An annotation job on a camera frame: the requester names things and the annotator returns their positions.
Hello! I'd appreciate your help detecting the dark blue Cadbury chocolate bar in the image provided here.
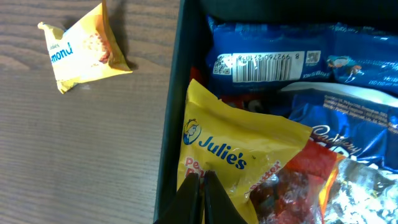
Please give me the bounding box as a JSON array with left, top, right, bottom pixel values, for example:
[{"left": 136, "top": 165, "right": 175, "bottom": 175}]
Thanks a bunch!
[{"left": 266, "top": 82, "right": 397, "bottom": 174}]

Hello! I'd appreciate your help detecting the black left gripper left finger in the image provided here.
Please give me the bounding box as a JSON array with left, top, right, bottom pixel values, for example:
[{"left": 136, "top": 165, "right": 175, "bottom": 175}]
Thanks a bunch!
[{"left": 154, "top": 173, "right": 201, "bottom": 224}]

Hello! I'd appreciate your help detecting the dark green open box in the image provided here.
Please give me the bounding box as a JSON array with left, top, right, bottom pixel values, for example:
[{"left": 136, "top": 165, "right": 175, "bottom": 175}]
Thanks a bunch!
[{"left": 154, "top": 0, "right": 397, "bottom": 220}]

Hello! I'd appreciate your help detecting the small yellow candy packet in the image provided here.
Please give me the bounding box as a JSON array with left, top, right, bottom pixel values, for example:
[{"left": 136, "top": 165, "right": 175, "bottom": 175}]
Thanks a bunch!
[{"left": 37, "top": 1, "right": 132, "bottom": 94}]

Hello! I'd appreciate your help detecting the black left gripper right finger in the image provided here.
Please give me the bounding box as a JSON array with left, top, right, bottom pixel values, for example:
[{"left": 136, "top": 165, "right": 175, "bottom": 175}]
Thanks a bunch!
[{"left": 204, "top": 171, "right": 247, "bottom": 224}]

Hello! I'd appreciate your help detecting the red Hacks candy bag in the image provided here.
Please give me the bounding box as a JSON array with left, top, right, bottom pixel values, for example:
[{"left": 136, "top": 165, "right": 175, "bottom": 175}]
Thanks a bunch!
[{"left": 189, "top": 67, "right": 341, "bottom": 224}]

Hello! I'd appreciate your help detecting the yellow orange snack packet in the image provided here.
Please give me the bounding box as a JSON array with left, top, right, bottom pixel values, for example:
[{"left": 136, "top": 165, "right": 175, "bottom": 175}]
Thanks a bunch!
[{"left": 177, "top": 80, "right": 312, "bottom": 223}]

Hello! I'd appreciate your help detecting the long blue snack bar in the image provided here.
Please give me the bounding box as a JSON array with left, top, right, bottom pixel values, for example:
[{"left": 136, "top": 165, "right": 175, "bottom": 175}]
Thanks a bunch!
[{"left": 206, "top": 17, "right": 397, "bottom": 95}]

